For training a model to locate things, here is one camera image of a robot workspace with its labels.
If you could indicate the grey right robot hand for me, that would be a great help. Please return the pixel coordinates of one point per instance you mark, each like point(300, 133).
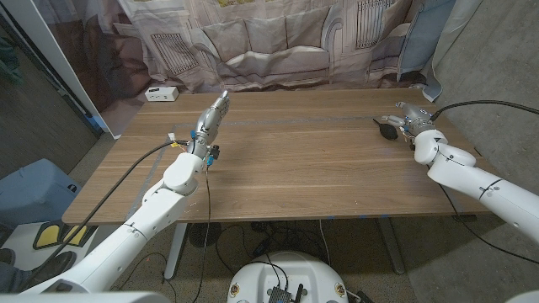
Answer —
point(419, 118)

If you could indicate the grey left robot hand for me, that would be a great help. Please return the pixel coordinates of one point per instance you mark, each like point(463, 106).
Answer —
point(208, 124)

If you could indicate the black rubber air blower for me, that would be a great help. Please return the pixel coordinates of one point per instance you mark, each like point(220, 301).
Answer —
point(388, 131)

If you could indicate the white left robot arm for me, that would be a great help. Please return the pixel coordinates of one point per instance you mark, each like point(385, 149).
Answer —
point(160, 210)

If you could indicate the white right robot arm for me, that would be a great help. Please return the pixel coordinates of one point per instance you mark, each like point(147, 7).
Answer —
point(463, 177)

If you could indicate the white power strip box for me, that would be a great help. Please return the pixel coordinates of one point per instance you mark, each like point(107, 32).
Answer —
point(161, 93)

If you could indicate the printed sofa backdrop curtain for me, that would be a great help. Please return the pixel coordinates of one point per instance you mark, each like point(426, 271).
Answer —
point(269, 42)

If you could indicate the black round floor fan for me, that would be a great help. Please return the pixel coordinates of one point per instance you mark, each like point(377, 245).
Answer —
point(198, 235)

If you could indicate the grey table leg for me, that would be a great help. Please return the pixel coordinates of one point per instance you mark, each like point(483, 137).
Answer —
point(391, 248)

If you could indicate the black power adapter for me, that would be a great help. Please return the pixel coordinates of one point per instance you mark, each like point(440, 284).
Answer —
point(261, 247)

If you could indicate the white table leg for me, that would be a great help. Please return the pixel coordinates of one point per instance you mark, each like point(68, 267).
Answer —
point(173, 256)

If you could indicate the yellow black foot pedal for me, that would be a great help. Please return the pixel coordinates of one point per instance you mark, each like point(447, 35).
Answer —
point(78, 235)
point(47, 235)

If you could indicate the white round robot torso base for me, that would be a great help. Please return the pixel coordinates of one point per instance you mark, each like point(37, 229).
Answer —
point(295, 273)

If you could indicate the white partition panel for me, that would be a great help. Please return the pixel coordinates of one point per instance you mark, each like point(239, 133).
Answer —
point(50, 46)

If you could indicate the black antenna device on torso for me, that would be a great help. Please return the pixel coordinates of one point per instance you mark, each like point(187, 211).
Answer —
point(280, 294)

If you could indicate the blue plastic bin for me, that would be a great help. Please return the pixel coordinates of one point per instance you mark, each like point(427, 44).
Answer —
point(33, 193)

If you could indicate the black plug on floor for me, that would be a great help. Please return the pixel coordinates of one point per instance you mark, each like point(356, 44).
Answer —
point(360, 298)

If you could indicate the white robot chest edge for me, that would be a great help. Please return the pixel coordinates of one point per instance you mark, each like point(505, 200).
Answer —
point(84, 298)

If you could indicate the white floor mat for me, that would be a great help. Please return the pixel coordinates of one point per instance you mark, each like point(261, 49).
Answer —
point(21, 240)

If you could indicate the person leg in blue jeans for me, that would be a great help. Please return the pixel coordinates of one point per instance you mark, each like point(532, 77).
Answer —
point(12, 281)

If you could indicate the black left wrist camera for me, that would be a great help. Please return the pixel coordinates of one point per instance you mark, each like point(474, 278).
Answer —
point(215, 151)

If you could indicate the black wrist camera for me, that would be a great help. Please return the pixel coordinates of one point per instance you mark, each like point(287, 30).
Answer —
point(412, 145)
point(215, 151)

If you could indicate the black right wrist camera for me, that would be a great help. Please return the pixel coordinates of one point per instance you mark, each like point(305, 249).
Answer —
point(412, 145)

